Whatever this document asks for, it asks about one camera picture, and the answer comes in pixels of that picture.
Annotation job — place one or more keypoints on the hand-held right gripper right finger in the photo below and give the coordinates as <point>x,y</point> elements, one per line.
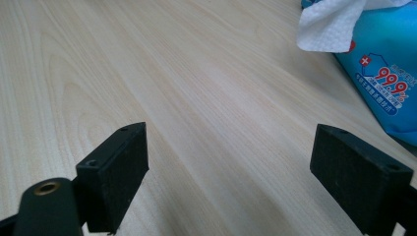
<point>357,183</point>

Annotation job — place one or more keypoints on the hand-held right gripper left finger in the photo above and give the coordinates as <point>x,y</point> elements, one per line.
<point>113,183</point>

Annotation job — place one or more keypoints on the blue wet wipes pack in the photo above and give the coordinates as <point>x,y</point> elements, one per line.
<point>383,82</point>

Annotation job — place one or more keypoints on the white wet wipe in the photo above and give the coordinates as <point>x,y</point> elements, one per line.
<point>327,26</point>

